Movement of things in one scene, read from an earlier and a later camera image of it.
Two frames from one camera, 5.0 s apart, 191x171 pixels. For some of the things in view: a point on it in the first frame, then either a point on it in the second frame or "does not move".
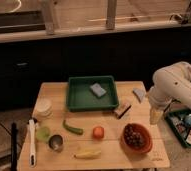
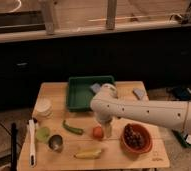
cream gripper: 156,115 → 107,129
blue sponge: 97,89 does not move
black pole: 14,137 does not move
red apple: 98,132 does not move
